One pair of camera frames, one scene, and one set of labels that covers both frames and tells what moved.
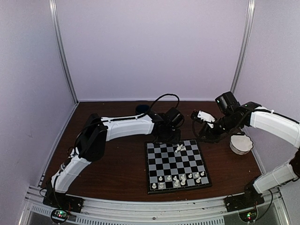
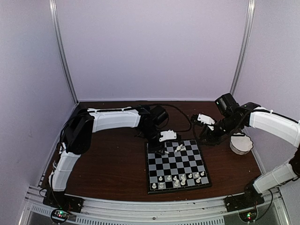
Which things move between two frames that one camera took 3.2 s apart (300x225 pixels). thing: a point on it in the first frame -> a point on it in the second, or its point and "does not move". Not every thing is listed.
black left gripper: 176,140 -> 153,148
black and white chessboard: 174,167 does not move
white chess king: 183,183 does not move
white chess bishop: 198,180 does not move
